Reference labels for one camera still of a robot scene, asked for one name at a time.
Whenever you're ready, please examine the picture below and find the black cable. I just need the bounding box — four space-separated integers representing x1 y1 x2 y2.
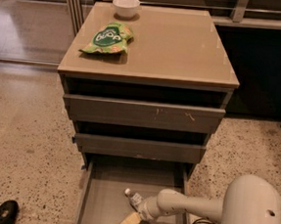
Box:
191 216 222 224

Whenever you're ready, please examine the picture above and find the grey open bottom drawer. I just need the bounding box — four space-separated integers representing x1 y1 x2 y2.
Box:
75 160 188 224

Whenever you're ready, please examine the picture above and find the white ceramic bowl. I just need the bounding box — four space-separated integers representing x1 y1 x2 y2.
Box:
113 0 140 19

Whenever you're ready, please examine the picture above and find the black shoe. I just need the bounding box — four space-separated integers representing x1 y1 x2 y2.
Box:
0 200 19 224

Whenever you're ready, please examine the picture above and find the grey middle drawer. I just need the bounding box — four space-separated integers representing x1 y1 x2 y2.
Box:
73 133 206 164

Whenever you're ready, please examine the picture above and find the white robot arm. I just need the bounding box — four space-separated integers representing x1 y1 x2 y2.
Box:
120 174 281 224

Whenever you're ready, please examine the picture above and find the grey drawer cabinet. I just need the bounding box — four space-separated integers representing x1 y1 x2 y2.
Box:
58 2 239 163

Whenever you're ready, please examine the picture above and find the grey top drawer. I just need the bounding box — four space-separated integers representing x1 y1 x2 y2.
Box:
63 94 225 134

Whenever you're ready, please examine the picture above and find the green snack bag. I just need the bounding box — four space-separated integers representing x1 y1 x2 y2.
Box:
81 22 134 55

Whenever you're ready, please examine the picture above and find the clear plastic water bottle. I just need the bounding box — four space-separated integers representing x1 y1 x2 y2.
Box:
124 189 144 211

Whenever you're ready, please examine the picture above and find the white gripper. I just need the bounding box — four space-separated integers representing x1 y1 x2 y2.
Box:
119 197 160 224

